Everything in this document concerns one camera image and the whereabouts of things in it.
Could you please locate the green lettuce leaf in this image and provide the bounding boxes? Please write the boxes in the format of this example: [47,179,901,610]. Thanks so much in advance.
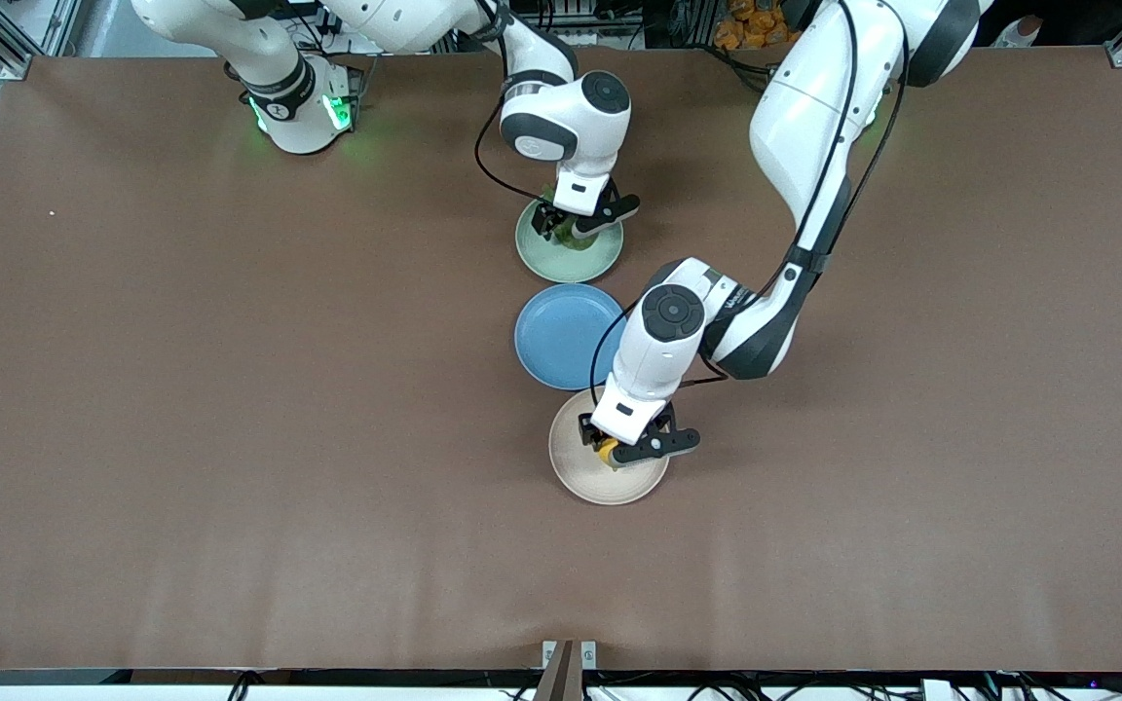
[540,183,603,251]

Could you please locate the pale green round plate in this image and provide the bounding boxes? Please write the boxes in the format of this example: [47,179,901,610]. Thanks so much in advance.
[515,195,624,284]

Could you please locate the beige round plate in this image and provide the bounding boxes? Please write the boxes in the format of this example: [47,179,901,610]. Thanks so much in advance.
[548,387,671,506]

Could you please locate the blue round plate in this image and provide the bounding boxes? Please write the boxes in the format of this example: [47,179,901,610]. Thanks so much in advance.
[514,283,627,391]

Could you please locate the pile of orange objects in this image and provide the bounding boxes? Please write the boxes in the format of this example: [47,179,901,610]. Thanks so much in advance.
[714,0,801,52]

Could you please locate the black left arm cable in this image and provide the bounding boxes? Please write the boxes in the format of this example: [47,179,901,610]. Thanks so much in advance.
[588,0,908,405]

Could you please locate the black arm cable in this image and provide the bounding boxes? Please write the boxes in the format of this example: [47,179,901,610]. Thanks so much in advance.
[588,0,908,405]
[473,0,547,205]

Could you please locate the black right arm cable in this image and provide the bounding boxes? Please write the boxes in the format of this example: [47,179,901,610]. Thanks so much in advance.
[473,0,547,205]

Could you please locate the silver metal bracket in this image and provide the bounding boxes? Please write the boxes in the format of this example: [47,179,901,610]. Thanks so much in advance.
[542,640,598,671]

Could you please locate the dark brown post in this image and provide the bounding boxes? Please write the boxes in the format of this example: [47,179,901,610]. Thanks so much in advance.
[534,640,586,701]

